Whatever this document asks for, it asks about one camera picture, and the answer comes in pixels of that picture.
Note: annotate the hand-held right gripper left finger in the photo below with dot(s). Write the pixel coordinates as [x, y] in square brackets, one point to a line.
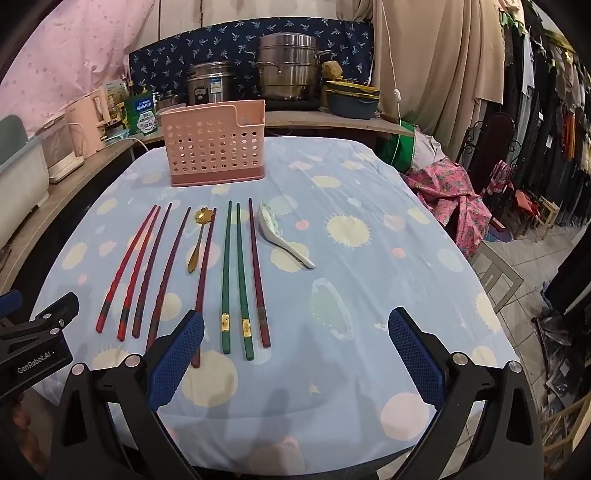
[178, 360]

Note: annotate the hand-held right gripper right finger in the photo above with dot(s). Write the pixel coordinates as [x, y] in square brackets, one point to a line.
[415, 355]

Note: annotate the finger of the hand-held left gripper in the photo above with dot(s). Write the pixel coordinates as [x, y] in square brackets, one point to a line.
[10, 305]
[41, 325]

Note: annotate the dark red twisted chopstick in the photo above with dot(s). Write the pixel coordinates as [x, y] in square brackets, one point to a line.
[258, 277]
[173, 263]
[207, 267]
[153, 270]

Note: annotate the red chopstick with black band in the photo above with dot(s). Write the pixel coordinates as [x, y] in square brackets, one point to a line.
[124, 270]
[140, 272]

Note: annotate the green chopstick with gold band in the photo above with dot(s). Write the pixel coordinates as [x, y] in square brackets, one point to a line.
[226, 277]
[244, 277]

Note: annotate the white ceramic soup spoon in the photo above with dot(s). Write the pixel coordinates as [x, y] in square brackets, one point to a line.
[270, 221]

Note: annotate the pink perforated utensil basket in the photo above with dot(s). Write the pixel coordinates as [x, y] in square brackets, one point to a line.
[212, 143]

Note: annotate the grey stool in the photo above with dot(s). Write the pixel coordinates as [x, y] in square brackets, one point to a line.
[501, 277]

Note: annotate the light blue planet-print tablecloth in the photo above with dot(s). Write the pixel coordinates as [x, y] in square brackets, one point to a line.
[351, 258]

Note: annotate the white storage box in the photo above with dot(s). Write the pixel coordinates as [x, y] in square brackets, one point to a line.
[21, 166]

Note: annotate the gold flower-shaped spoon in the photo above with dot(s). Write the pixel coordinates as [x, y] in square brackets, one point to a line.
[203, 215]

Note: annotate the pink pineapple-print cloth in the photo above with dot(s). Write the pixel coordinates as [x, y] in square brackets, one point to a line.
[448, 194]

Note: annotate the white countertop appliance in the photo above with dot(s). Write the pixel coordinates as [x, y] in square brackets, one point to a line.
[60, 147]

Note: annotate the wooden stool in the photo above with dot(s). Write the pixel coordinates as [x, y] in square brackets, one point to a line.
[547, 212]

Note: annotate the pink electric kettle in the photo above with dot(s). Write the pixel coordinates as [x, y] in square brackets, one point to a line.
[85, 124]

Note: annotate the red checkered cloth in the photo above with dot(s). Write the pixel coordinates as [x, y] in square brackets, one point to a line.
[501, 177]

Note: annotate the grey cloth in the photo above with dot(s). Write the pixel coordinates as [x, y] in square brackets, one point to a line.
[429, 150]

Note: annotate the green cloth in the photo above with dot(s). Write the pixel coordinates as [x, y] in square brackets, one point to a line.
[397, 143]

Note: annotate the green carton box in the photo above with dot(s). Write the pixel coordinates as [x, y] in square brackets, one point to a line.
[141, 117]

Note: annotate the dark metal chair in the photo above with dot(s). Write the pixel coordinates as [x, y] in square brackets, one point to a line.
[494, 138]

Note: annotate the pink floral curtain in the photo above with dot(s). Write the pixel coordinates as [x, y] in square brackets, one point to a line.
[60, 55]

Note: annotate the blue casserole dish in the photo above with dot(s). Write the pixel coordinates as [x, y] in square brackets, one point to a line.
[351, 104]

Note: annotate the rack of hanging clothes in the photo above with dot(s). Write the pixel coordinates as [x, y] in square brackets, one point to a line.
[549, 115]

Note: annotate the stainless steel rice cooker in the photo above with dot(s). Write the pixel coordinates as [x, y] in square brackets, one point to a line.
[210, 85]

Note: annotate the beige curtain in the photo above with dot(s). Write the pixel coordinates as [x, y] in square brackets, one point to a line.
[438, 60]

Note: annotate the brown loofah sponge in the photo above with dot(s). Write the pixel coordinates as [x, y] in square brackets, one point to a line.
[332, 70]

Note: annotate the stainless steel steamer pot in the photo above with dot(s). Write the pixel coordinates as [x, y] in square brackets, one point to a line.
[286, 69]

